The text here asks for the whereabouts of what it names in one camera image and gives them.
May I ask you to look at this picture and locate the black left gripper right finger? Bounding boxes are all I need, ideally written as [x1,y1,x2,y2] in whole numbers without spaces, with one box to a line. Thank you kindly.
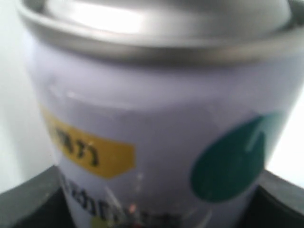
[247,171,304,228]

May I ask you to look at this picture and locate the white spray can coloured dots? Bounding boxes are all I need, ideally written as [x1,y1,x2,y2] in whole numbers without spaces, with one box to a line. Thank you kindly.
[16,0,304,228]

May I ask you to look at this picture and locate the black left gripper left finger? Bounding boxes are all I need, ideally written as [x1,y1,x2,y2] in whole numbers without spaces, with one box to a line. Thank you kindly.
[0,166,71,228]

